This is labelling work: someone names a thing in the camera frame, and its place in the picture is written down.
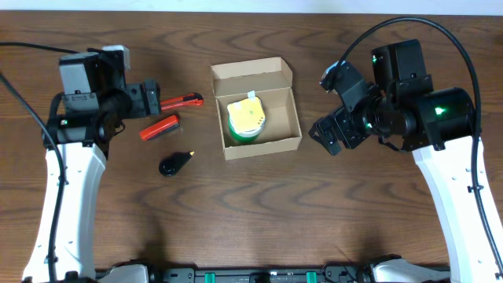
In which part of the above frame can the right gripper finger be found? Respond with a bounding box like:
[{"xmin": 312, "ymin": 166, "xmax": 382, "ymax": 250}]
[
  {"xmin": 308, "ymin": 116, "xmax": 353, "ymax": 156},
  {"xmin": 327, "ymin": 61, "xmax": 373, "ymax": 112}
]

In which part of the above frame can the red black stapler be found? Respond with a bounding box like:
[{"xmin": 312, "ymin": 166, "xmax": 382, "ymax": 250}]
[{"xmin": 139, "ymin": 115, "xmax": 180, "ymax": 141}]

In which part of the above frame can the red utility knife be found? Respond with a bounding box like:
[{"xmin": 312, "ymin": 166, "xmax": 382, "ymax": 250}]
[{"xmin": 160, "ymin": 93, "xmax": 204, "ymax": 112}]

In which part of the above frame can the green tape roll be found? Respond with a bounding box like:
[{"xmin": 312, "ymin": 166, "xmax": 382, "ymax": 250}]
[{"xmin": 228, "ymin": 118, "xmax": 265, "ymax": 143}]

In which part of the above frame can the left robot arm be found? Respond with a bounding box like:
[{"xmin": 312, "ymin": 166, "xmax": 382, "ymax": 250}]
[{"xmin": 22, "ymin": 45, "xmax": 161, "ymax": 282}]

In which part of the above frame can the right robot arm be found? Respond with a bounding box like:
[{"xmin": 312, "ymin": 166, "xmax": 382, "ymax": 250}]
[{"xmin": 309, "ymin": 40, "xmax": 502, "ymax": 282}]

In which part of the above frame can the open brown cardboard box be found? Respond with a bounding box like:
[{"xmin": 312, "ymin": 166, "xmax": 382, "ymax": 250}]
[{"xmin": 211, "ymin": 57, "xmax": 303, "ymax": 160}]

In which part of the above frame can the black glue bottle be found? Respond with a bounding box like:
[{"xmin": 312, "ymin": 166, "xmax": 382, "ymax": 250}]
[{"xmin": 159, "ymin": 151, "xmax": 195, "ymax": 177}]

